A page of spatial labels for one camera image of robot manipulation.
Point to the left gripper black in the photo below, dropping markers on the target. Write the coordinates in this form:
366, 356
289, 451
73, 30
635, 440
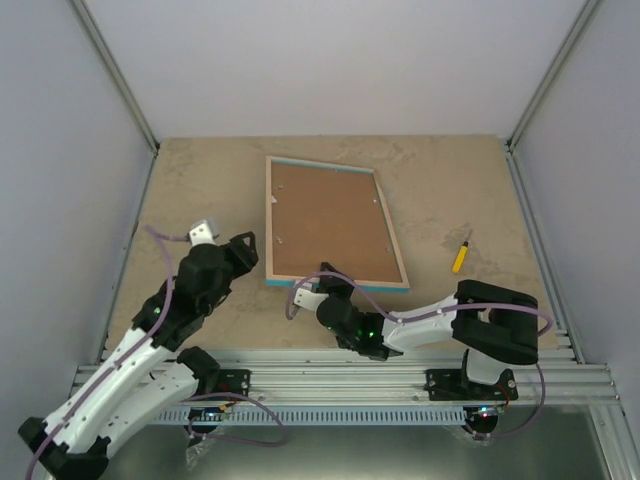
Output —
238, 248

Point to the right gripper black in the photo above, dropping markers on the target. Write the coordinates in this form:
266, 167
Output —
328, 283

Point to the teal wooden picture frame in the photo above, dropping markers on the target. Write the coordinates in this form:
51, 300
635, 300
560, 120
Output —
280, 280

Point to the yellow handled screwdriver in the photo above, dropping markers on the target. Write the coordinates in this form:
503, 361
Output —
461, 255

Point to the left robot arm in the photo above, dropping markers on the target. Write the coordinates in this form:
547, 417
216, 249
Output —
149, 369

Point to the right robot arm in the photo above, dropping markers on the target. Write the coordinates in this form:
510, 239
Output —
498, 326

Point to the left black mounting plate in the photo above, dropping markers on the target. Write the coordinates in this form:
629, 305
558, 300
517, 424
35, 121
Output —
224, 385

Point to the black mounting plate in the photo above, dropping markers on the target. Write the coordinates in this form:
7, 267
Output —
224, 385
452, 385

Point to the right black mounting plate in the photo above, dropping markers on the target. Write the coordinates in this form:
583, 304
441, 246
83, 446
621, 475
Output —
452, 385

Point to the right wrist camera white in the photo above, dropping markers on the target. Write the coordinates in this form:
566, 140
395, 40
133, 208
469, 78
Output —
305, 297

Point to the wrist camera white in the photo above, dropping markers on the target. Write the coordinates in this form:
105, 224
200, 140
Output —
204, 231
305, 297

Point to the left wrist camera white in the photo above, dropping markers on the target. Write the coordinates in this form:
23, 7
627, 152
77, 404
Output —
204, 231

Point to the brown frame backing board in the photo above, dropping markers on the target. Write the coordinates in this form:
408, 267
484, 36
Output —
330, 225

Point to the aluminium rail base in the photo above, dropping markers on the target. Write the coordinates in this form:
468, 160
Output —
339, 377

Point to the slotted cable duct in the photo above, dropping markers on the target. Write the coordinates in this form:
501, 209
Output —
243, 415

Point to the left aluminium corner post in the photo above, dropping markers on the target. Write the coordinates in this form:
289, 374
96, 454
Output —
96, 38

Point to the aluminium corner post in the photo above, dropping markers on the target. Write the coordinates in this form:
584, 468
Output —
576, 32
96, 38

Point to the right aluminium corner post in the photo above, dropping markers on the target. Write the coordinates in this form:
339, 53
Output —
576, 32

